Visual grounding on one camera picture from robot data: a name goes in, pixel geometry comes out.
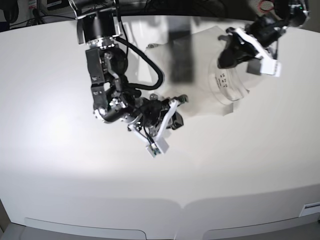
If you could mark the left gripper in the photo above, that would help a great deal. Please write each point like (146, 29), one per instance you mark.
(242, 47)

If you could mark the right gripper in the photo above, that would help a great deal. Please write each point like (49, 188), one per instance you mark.
(150, 114)

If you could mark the light grey T-shirt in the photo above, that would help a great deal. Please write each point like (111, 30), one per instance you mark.
(189, 64)

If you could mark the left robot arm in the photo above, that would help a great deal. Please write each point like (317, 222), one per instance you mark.
(270, 27)

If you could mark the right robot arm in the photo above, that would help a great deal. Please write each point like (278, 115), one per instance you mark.
(100, 26)

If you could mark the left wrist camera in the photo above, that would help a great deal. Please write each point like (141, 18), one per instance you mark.
(270, 67)

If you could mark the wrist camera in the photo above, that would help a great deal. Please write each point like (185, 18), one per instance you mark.
(270, 67)
(160, 147)

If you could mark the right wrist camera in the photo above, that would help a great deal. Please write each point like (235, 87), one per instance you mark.
(160, 147)

